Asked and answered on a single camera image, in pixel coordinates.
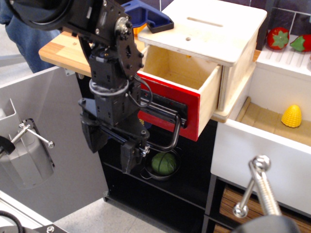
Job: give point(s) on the blue Irwin bar clamp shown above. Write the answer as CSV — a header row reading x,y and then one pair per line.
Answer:
x,y
142,13

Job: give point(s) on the green toy cabbage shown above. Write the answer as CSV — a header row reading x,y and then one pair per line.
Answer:
x,y
164,163

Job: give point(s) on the right steel clamp screw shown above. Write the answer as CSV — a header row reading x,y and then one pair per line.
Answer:
x,y
259,166

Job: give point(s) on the left steel clamp screw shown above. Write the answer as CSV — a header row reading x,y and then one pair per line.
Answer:
x,y
7,146

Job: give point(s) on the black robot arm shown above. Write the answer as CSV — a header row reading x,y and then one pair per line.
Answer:
x,y
106,37

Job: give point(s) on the red front wooden drawer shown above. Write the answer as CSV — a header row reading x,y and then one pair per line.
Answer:
x,y
185,79

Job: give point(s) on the yellow toy corn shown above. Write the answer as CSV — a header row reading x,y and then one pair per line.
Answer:
x,y
292,117

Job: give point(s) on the grey cabinet door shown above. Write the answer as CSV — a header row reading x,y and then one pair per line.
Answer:
x,y
50,98

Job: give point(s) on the person in blue jeans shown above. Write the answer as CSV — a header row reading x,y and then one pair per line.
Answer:
x,y
28,40

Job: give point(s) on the black metal drawer handle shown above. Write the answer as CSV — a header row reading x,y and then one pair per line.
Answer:
x,y
156,108

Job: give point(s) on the small black pot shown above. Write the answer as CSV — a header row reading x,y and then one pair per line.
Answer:
x,y
147,172

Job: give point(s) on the black shelf cabinet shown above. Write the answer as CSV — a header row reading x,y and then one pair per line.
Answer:
x,y
180,202

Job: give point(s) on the orange cup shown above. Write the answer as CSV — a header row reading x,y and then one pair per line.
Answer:
x,y
137,30

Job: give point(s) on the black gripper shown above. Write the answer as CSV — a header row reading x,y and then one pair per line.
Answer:
x,y
115,117

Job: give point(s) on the red toy strawberry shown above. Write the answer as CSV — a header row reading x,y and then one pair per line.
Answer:
x,y
302,43
278,38

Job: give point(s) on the steel clamp screw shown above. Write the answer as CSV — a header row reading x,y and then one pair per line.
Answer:
x,y
259,166
7,146

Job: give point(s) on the grey door handle holder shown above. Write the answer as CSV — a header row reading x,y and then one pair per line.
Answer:
x,y
30,164

